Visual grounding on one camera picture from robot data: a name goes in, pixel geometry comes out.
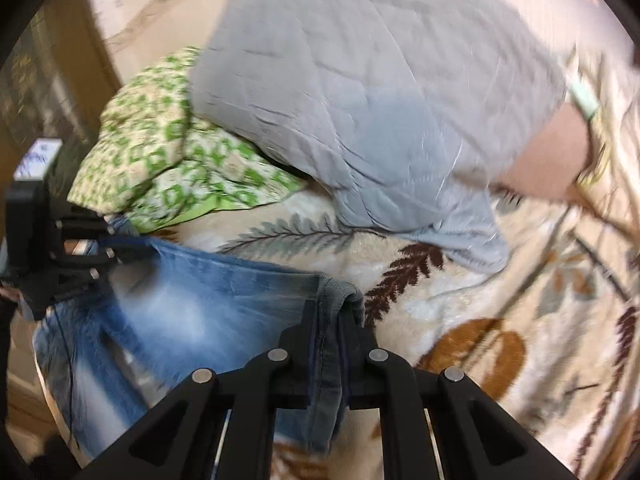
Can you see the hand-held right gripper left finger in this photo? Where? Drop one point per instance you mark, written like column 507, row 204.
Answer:
column 300, row 355

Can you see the brown wooden wardrobe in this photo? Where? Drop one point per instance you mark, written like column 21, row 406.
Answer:
column 55, row 75

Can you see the cream ruffled pillow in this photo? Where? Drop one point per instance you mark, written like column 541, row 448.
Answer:
column 615, row 125

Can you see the pink pillow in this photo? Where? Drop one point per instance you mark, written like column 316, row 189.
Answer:
column 545, row 160

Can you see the blue denim pants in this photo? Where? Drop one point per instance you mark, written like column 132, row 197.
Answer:
column 200, row 300

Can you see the leaf print fleece blanket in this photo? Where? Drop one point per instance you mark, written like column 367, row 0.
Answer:
column 450, row 300

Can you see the mint green fabric label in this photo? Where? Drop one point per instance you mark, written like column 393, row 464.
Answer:
column 584, row 99

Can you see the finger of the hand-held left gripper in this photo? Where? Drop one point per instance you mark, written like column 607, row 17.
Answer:
column 102, row 232
column 85, row 277

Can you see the green patterned cloth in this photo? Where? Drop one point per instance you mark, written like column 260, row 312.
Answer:
column 165, row 160

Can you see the cream bed headboard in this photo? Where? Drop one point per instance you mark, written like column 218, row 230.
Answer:
column 150, row 15

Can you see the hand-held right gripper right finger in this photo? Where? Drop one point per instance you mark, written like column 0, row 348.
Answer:
column 357, row 355

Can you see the grey quilted pillow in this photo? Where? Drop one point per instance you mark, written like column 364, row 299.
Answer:
column 375, row 110

